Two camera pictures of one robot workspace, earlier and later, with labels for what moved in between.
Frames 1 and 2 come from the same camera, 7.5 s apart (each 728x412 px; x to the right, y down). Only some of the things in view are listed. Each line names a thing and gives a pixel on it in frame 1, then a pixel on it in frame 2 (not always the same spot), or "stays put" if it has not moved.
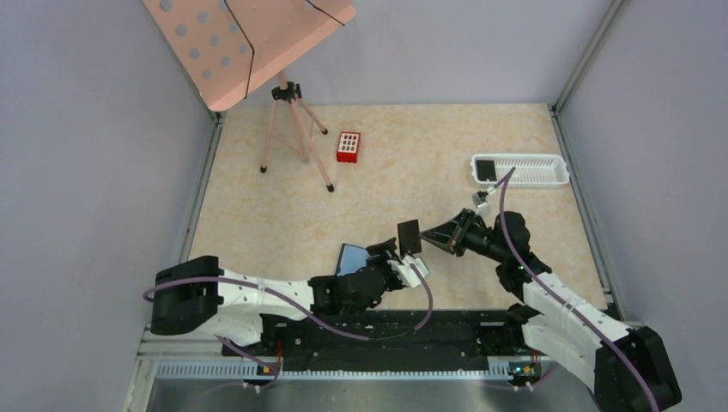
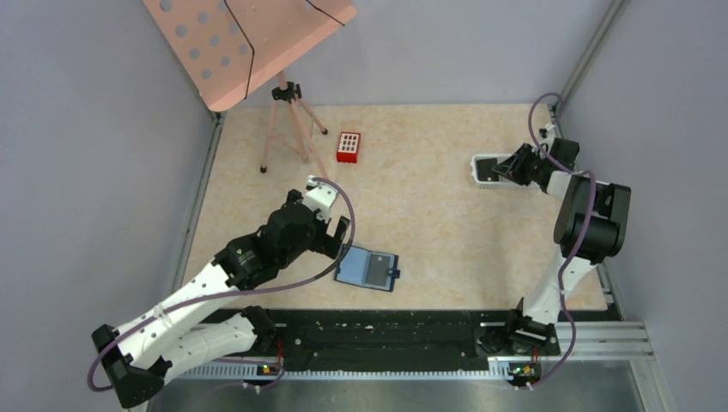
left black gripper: x=385 y=257 to x=330 y=241
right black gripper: x=463 y=231 to x=524 y=166
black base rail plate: x=372 y=341 stays put
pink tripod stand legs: x=290 y=93 stays put
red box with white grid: x=348 y=147 stays put
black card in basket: x=486 y=170 stays put
